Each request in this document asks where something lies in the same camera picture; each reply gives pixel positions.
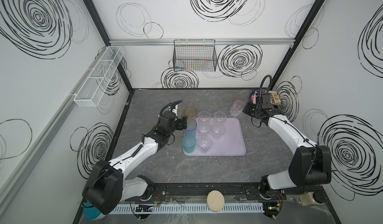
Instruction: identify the blue plastic cup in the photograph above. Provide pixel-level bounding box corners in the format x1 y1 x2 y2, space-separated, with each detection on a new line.
184 119 197 137

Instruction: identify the yellow plastic cup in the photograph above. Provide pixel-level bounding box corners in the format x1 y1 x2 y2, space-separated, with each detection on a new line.
183 106 197 120

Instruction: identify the teal plastic cup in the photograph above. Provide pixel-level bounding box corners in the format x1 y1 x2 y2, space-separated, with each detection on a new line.
182 135 196 154

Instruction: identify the clear faceted glass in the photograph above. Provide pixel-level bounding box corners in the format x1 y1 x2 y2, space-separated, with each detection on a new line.
197 122 211 135

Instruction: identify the lilac plastic tray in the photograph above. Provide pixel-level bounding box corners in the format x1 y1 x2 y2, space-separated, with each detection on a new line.
183 118 246 157

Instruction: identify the clear glass back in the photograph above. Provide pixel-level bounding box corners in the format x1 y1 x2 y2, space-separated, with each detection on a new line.
211 123 225 140

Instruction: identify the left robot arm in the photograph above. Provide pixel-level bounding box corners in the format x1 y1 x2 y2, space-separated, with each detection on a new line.
82 100 187 221

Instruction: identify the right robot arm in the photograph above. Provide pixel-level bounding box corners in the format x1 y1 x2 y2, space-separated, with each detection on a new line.
243 91 332 200

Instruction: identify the snack bag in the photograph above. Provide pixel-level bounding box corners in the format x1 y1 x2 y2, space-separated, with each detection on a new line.
249 89 281 105

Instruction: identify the beige round lid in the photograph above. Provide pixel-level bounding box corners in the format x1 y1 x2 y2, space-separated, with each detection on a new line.
206 190 225 212

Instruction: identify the jar with black lid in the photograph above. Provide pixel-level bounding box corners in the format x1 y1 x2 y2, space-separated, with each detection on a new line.
298 192 326 206

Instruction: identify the black mounting rail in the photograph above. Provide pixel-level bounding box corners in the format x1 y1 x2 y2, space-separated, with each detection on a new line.
140 183 327 203

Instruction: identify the black wire basket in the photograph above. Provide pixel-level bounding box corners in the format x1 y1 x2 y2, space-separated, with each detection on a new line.
172 39 218 72

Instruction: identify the white wire shelf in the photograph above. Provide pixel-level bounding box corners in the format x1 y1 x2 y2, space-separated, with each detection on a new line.
74 46 124 107

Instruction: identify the white cable duct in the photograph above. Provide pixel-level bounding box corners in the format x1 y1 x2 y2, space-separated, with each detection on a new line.
110 203 264 215

